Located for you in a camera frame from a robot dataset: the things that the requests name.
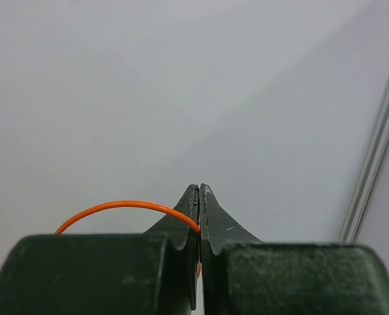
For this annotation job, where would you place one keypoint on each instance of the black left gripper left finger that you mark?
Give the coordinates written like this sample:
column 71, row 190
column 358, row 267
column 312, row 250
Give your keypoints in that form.
column 178, row 279

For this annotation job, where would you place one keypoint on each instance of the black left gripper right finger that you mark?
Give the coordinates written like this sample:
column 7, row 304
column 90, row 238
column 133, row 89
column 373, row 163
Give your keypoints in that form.
column 219, row 230

